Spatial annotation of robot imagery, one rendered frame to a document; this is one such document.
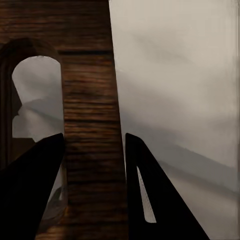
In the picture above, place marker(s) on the cutting board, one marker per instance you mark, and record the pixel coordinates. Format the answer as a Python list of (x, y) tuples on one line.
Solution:
[(78, 34)]

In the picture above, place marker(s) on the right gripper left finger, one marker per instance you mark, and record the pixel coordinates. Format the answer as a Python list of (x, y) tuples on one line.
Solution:
[(25, 188)]

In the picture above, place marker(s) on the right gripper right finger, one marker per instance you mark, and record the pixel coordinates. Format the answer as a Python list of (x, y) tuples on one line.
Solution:
[(174, 219)]

